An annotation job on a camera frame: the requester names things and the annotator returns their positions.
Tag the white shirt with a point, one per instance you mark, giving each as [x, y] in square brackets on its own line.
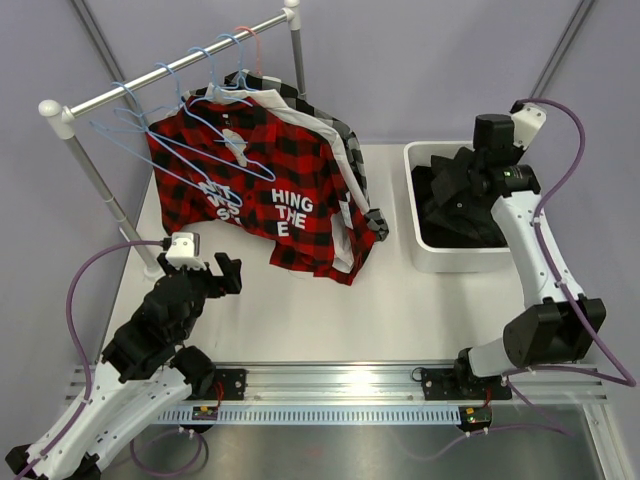
[261, 97]

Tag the grey black checked shirt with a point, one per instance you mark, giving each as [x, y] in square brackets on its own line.
[342, 139]

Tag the red black plaid shirt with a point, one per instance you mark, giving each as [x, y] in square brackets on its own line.
[306, 212]

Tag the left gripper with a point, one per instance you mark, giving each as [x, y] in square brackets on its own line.
[229, 282]

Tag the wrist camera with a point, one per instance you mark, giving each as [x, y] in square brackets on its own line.
[528, 119]
[183, 251]

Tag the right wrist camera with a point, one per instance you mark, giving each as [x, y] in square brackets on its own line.
[528, 119]

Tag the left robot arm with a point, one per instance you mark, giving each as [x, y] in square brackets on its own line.
[144, 370]

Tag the pink hanger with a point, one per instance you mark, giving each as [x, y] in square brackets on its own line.
[258, 45]

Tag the metal clothes rack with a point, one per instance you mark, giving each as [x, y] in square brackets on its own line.
[60, 118]

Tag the white plastic basket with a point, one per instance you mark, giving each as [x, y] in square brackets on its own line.
[426, 258]

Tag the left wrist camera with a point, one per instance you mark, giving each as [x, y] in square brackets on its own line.
[183, 251]

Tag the dark pinstriped shirt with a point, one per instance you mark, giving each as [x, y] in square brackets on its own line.
[463, 220]

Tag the aluminium rail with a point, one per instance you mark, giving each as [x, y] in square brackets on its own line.
[395, 383]

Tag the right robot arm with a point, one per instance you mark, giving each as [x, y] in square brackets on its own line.
[558, 322]

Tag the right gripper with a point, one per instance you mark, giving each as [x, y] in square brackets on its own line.
[518, 152]

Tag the perforated cable duct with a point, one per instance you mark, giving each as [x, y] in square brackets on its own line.
[312, 415]

